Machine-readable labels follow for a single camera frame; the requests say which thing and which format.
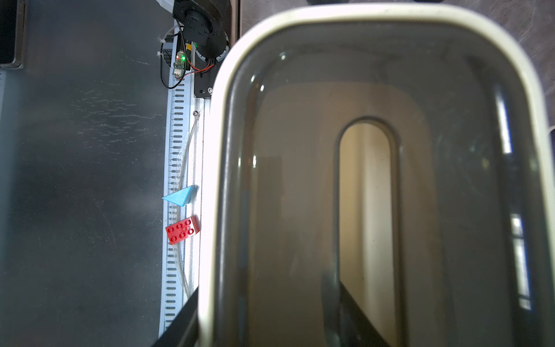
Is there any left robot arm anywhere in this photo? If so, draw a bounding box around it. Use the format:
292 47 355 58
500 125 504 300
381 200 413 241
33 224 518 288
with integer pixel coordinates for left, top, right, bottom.
173 0 232 62

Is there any left circuit board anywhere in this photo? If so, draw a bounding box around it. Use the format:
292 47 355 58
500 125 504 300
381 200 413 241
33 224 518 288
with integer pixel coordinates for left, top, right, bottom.
173 50 191 80

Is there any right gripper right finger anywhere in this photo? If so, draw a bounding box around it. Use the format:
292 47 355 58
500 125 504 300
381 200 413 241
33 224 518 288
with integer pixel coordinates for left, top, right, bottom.
339 283 389 347

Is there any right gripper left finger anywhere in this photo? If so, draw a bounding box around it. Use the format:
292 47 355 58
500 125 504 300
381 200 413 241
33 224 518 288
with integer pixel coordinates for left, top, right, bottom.
153 289 199 347

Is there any cream tissue box angled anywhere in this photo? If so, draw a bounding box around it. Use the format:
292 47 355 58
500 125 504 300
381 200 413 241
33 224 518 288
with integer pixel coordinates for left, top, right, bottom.
198 3 554 346

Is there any blue triangle piece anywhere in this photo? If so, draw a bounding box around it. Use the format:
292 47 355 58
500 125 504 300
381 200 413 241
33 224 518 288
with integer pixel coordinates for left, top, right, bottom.
163 185 198 207

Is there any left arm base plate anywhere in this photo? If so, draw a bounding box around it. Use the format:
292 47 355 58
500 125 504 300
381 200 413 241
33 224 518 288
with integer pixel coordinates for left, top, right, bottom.
193 65 219 99

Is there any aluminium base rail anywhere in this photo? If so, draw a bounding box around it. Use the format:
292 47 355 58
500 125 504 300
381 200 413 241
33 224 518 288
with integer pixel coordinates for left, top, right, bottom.
158 25 210 334

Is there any red block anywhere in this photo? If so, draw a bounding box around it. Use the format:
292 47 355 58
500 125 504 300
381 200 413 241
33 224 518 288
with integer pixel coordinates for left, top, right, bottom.
166 215 200 245

